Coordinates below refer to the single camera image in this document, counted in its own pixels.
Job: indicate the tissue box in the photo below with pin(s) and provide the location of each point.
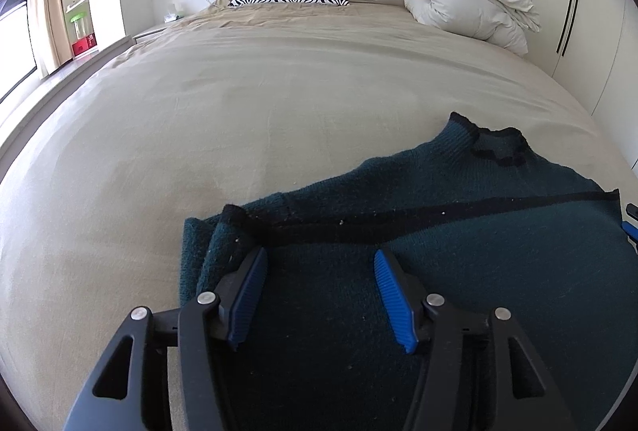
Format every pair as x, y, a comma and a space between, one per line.
173, 16

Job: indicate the green lidded container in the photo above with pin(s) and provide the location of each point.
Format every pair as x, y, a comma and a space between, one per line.
78, 23

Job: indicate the bed with beige sheet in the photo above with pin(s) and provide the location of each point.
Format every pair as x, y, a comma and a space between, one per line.
249, 87

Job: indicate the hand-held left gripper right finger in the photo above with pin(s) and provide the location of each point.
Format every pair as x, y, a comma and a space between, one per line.
394, 296

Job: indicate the white folded duvet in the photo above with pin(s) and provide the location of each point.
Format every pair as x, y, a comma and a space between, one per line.
463, 2

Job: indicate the window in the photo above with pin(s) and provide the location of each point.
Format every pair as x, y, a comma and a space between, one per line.
15, 42

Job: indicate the beige curtain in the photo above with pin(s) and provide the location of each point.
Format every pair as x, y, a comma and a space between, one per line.
47, 12

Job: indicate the white wardrobe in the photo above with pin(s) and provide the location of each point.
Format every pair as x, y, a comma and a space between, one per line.
598, 12

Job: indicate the dark teal knit sweater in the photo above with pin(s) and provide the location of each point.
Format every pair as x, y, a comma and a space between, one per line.
448, 192

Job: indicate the red box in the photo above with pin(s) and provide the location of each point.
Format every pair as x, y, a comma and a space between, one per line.
83, 47

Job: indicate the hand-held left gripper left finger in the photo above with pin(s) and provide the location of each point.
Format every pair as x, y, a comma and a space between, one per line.
246, 296

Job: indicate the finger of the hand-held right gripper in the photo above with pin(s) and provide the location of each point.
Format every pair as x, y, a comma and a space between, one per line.
631, 231

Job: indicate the white nightstand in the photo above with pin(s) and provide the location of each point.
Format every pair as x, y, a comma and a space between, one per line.
154, 31

